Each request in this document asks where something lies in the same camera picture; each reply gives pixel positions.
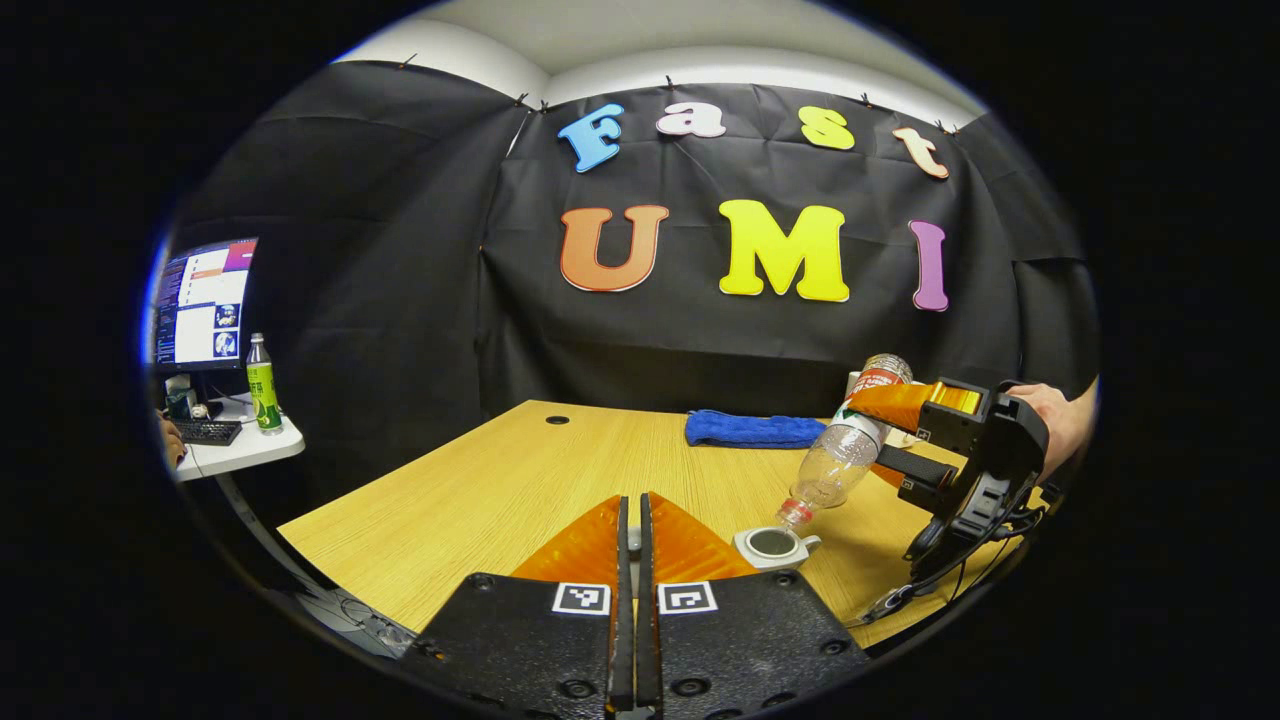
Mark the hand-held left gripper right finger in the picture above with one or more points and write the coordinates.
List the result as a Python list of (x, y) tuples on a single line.
[(647, 660)]

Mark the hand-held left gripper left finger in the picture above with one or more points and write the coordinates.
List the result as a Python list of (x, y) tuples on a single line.
[(621, 660)]

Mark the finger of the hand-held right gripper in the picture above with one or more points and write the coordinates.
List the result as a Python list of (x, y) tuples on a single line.
[(920, 468), (900, 403)]

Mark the clear plastic water bottle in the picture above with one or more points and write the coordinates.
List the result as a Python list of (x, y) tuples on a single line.
[(840, 460)]

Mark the white teacup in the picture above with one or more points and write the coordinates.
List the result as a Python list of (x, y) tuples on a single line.
[(795, 553)]

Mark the green drink bottle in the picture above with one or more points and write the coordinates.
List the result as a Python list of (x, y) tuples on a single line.
[(264, 395)]

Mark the blue towel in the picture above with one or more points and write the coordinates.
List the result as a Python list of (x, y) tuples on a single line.
[(750, 430)]

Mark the black backdrop cloth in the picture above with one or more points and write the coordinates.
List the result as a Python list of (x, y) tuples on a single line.
[(400, 300)]

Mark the white side table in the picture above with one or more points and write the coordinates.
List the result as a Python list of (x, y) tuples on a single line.
[(250, 455)]

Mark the black keyboard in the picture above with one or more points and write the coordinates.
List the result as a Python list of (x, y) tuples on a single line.
[(208, 432)]

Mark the computer monitor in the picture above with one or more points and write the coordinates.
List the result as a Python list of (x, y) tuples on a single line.
[(200, 310)]

